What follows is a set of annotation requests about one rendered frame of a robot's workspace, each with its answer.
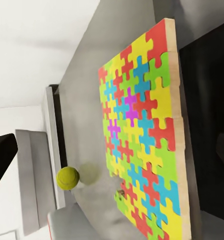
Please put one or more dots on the toy box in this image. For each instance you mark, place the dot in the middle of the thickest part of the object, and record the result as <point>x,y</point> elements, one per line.
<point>36,190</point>

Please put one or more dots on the swivel chair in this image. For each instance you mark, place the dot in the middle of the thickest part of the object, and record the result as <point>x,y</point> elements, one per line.
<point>70,223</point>

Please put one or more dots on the tennis ball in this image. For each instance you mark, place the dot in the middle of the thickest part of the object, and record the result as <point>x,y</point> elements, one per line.
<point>67,178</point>

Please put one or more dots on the jigsaw puzzle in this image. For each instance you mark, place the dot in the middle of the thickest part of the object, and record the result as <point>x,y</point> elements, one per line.
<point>144,134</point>

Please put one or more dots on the desk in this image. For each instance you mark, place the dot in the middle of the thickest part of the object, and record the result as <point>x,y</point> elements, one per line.
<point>73,118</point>

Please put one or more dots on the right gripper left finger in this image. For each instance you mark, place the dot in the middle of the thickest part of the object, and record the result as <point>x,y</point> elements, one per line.
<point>8,150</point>

